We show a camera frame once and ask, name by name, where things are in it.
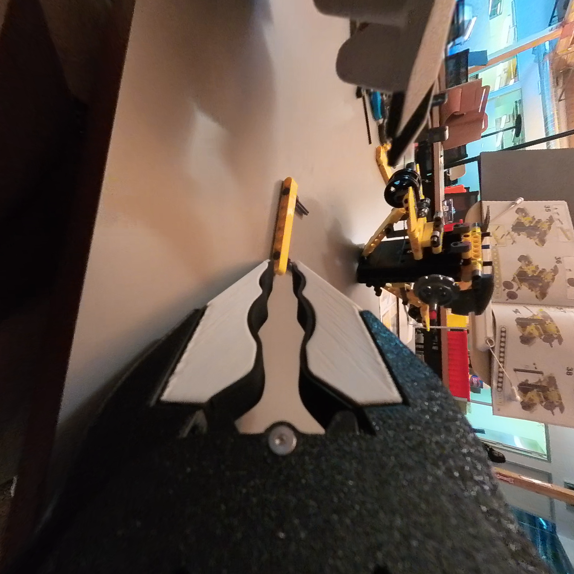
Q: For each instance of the open instruction booklet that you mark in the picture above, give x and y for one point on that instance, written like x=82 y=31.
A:
x=529 y=278

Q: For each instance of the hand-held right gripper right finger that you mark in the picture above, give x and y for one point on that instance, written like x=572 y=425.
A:
x=349 y=354

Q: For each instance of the brown leather bag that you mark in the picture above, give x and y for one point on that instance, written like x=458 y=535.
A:
x=466 y=107

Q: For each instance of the black partition panel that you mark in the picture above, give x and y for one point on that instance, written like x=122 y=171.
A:
x=524 y=175

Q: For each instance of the dark grey toy axle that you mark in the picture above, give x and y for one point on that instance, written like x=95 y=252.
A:
x=302 y=207

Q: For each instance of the yellow perforated toy beam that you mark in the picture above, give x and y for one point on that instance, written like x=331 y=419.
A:
x=286 y=224

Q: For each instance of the red ribbed plastic box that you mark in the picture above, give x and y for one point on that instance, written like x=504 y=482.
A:
x=457 y=363

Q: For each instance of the blue curved toy piece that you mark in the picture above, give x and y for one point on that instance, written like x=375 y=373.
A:
x=376 y=101

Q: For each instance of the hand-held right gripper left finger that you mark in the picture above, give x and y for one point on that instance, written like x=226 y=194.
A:
x=210 y=354

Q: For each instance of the large paned window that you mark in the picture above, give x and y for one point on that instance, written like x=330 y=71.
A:
x=538 y=524

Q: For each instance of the yellow and black toy vehicle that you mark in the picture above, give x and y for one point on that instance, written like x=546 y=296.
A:
x=399 y=264

